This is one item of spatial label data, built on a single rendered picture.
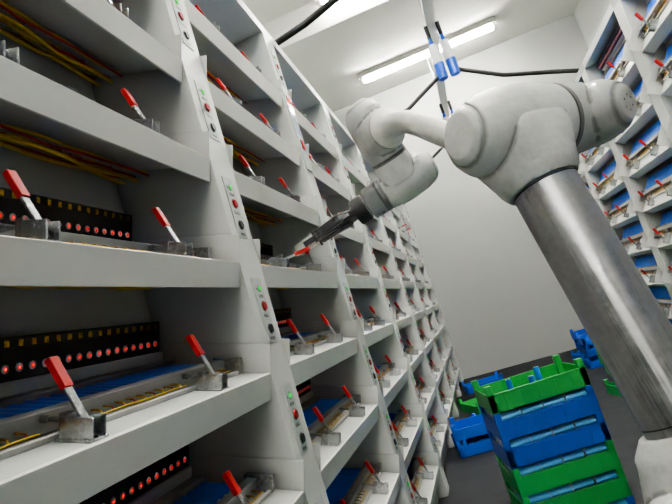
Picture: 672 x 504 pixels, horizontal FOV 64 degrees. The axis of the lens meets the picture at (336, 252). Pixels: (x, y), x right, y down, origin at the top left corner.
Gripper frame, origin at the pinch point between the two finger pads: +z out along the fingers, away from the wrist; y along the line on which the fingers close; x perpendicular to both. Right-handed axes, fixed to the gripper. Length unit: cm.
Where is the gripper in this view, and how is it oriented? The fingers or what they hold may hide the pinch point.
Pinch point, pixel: (306, 245)
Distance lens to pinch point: 149.3
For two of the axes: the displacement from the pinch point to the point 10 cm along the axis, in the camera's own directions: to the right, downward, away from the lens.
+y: 2.5, 0.6, 9.7
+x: -5.0, -8.5, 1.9
